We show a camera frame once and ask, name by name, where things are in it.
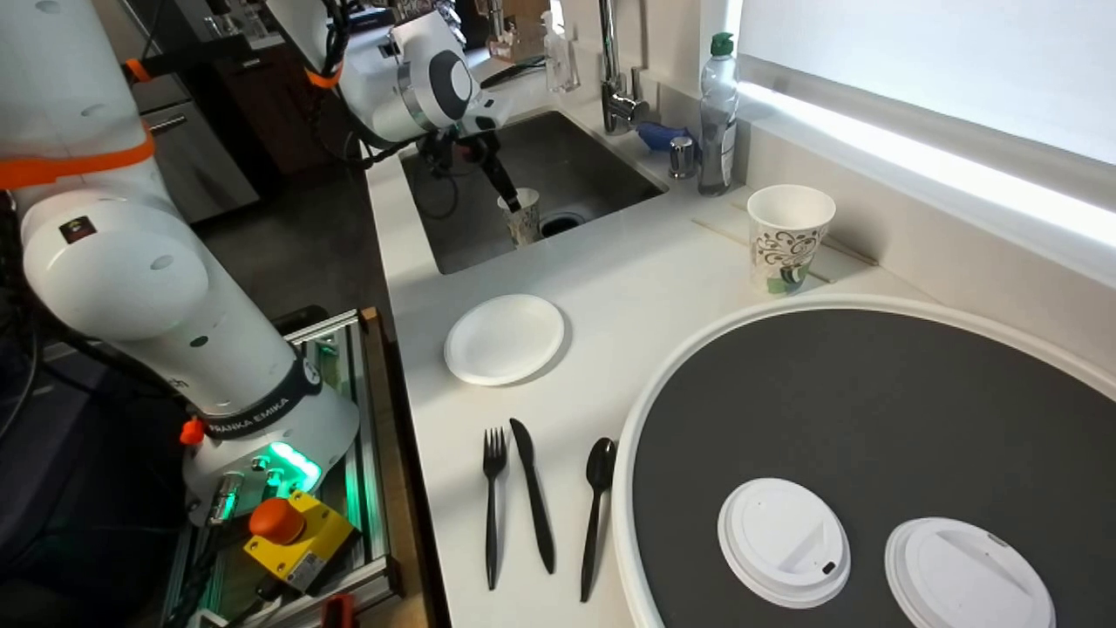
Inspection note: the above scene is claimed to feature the white cup lid right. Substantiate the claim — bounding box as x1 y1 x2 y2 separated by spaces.
881 518 1056 628

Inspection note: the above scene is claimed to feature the patterned paper cup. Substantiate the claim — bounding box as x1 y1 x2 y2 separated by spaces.
498 189 541 247
747 185 836 292

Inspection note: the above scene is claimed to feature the chrome round sink fitting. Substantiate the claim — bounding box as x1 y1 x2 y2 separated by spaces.
668 136 696 183

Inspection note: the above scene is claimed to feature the dish soap bottle green cap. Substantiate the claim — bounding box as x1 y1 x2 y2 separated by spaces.
696 30 741 194

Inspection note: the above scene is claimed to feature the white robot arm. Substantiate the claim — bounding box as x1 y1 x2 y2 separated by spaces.
0 0 501 523

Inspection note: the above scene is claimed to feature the patterned paper cup on counter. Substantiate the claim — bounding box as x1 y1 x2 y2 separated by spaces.
747 185 836 292

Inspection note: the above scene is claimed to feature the black plastic knife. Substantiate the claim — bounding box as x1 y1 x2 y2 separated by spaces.
510 419 558 575

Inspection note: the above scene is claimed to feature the white cup lid left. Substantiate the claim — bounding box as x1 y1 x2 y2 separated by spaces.
715 478 851 612

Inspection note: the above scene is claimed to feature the black plastic spoon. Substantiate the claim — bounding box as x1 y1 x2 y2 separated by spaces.
580 437 617 604

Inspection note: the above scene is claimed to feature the sink drain disposal ring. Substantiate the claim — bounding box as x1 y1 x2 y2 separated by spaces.
541 207 598 241

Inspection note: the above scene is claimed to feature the chrome gooseneck faucet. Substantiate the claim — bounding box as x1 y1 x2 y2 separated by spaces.
598 0 649 136

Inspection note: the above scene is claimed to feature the black plastic fork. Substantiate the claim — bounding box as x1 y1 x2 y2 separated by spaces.
482 428 507 590

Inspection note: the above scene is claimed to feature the blue sponge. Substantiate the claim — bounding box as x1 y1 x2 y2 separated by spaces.
636 121 688 150

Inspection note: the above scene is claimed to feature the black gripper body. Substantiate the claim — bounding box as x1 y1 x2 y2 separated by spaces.
419 114 498 171

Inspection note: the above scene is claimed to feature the small white plate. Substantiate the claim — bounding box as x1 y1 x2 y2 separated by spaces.
442 292 568 387

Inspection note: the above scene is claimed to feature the yellow emergency stop box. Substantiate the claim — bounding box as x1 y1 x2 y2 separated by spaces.
245 493 356 592

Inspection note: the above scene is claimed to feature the stainless steel sink basin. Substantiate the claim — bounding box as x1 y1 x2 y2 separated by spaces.
406 111 658 272

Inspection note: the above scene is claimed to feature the round black tray white rim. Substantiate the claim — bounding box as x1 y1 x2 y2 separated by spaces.
617 307 1116 628

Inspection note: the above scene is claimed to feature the white cup lid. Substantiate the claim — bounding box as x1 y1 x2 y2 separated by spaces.
715 478 851 612
881 518 1056 628

